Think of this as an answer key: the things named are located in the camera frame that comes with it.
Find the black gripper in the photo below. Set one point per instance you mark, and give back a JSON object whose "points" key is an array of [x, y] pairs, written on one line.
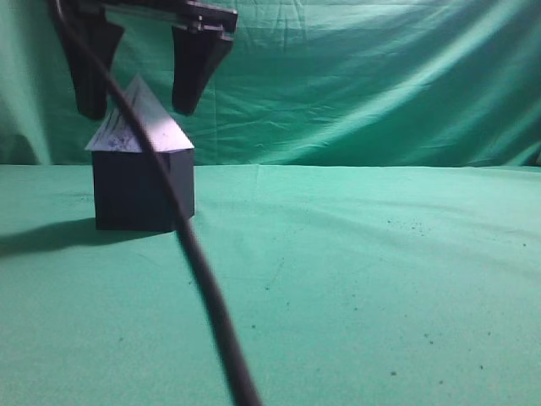
{"points": [[197, 53]]}

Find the white marbled square pyramid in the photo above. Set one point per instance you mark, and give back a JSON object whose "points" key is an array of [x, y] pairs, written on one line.
{"points": [[114, 134]]}

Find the dark purple cube block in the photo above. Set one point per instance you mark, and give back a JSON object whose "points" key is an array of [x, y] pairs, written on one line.
{"points": [[127, 195]]}

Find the green cloth backdrop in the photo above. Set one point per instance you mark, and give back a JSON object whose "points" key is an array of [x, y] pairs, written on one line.
{"points": [[317, 83]]}

